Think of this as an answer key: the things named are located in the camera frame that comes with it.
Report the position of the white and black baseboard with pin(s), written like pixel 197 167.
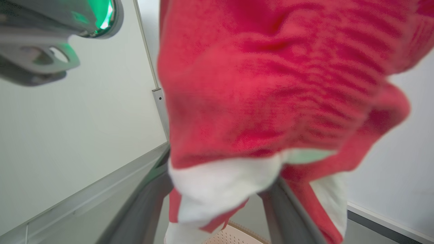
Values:
pixel 390 225

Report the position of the grey left gripper green band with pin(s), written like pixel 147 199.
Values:
pixel 40 20

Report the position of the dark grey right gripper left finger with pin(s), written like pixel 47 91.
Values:
pixel 139 217

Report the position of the cream perforated laundry basket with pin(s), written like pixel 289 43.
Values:
pixel 234 235

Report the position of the red and white garment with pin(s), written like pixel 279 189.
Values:
pixel 264 84

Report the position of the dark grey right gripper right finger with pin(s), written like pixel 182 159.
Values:
pixel 288 220

